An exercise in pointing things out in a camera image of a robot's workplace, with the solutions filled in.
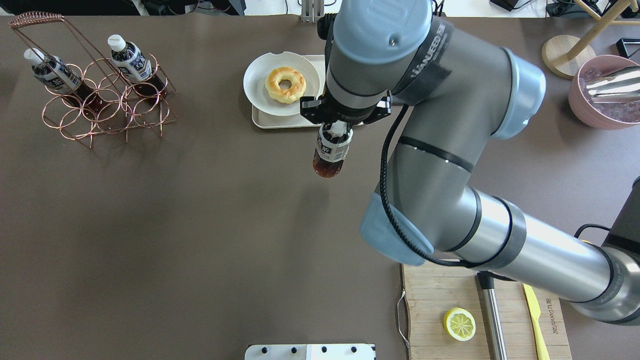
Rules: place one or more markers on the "yellow plastic knife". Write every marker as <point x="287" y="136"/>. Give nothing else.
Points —
<point x="535" y="312"/>

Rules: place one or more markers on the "cream serving tray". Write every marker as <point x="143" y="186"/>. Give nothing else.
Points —
<point x="267" y="121"/>

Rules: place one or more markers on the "steel jigger scoop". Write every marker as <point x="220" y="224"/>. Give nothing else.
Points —
<point x="620" y="86"/>

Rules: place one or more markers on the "wooden stand round base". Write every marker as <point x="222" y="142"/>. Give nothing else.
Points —
<point x="564" y="55"/>

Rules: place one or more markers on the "tea bottle middle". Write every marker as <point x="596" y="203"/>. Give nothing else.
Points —
<point x="135" y="67"/>

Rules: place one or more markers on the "pink bowl with ice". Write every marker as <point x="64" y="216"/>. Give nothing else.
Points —
<point x="607" y="116"/>

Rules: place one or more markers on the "tea bottle far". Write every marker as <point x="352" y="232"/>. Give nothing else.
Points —
<point x="61" y="80"/>

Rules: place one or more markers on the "copper wire bottle rack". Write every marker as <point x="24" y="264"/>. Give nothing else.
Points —
<point x="124" y="111"/>

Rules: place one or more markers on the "half lemon slice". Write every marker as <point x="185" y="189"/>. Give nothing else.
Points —
<point x="460" y="324"/>

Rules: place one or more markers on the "white round plate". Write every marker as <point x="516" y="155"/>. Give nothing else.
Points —
<point x="259" y="69"/>

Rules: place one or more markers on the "steel muddler with black tip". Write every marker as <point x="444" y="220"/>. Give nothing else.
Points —
<point x="494" y="325"/>

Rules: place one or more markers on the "glazed donut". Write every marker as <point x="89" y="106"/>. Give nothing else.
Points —
<point x="298" y="85"/>

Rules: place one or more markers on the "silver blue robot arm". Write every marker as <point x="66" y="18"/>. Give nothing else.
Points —
<point x="457" y="92"/>

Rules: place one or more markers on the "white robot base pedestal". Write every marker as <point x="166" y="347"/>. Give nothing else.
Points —
<point x="311" y="351"/>

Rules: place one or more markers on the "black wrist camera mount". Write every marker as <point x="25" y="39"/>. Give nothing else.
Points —
<point x="325" y="31"/>

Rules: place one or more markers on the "tea bottle white cap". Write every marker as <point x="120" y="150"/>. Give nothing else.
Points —
<point x="333" y="143"/>

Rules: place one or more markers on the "aluminium frame post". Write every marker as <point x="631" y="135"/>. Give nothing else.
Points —
<point x="312" y="10"/>

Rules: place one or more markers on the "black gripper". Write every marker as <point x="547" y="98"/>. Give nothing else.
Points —
<point x="343" y="115"/>

